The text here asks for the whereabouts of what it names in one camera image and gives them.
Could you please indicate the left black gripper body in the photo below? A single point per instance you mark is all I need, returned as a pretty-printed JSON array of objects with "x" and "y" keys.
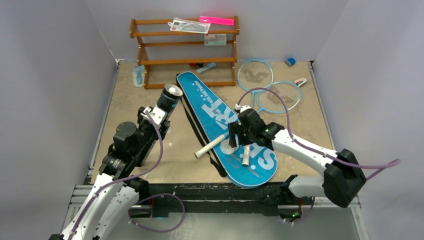
[{"x": 146, "y": 131}]

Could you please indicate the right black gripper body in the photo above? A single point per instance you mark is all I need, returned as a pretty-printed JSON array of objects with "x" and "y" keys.
[{"x": 238, "y": 133}]

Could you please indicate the black shuttlecock tube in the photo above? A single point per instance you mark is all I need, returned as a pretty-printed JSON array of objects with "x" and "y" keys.
[{"x": 167, "y": 101}]

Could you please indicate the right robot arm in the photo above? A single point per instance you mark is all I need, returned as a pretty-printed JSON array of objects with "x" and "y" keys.
[{"x": 339, "y": 177}]

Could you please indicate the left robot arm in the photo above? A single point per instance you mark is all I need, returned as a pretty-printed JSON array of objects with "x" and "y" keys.
[{"x": 116, "y": 189}]

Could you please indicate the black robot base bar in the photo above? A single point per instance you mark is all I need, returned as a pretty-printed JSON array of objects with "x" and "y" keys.
[{"x": 271, "y": 199}]

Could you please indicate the far blue badminton racket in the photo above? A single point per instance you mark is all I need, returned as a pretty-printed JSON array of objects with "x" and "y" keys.
[{"x": 253, "y": 75}]

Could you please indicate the blue racket bag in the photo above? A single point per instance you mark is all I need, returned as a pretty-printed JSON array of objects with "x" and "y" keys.
[{"x": 209, "y": 117}]

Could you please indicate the light blue packaged tool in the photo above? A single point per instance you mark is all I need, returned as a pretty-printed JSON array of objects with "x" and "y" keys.
[{"x": 138, "y": 76}]

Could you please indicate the pink and white clip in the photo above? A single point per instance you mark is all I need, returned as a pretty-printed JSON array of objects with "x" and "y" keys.
[{"x": 300, "y": 82}]

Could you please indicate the red and black small object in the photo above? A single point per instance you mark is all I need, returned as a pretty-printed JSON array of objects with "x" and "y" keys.
[{"x": 196, "y": 65}]

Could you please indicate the blue and grey eraser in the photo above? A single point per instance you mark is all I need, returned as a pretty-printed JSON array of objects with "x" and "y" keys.
[{"x": 290, "y": 62}]

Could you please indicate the small white box on shelf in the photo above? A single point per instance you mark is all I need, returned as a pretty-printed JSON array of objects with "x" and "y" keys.
[{"x": 215, "y": 39}]

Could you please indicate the wooden three-tier shelf rack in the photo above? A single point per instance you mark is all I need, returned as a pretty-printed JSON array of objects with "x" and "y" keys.
[{"x": 143, "y": 59}]

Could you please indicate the pink fluorescent ruler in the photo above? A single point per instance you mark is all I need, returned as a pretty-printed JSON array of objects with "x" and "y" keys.
[{"x": 217, "y": 20}]

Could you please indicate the clear packaged item on shelf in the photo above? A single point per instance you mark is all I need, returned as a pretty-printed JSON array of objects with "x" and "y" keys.
[{"x": 189, "y": 26}]

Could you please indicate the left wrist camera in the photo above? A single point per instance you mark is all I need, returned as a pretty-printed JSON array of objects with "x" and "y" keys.
[{"x": 154, "y": 115}]

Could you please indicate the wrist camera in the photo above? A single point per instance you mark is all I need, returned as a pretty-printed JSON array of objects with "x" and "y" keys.
[
  {"x": 241, "y": 108},
  {"x": 154, "y": 115}
]

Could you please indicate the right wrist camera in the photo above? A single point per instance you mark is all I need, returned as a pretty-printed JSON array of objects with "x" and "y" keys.
[{"x": 241, "y": 108}]

